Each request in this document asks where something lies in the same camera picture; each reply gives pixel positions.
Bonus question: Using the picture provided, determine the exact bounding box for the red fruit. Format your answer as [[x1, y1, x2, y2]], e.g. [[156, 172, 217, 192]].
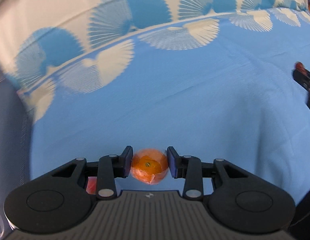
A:
[[86, 177, 97, 194]]

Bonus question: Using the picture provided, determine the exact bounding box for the orange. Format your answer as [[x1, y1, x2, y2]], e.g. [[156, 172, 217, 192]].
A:
[[130, 148, 169, 185]]

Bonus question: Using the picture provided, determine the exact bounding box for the dark red jujube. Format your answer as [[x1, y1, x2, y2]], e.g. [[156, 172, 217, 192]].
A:
[[295, 62, 305, 72]]

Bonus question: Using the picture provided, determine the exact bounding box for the blue patterned bed sheet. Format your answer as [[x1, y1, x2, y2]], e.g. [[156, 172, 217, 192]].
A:
[[0, 0, 310, 202]]

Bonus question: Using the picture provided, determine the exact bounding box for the blue fabric sofa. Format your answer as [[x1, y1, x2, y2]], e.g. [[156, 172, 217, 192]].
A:
[[0, 70, 32, 216]]

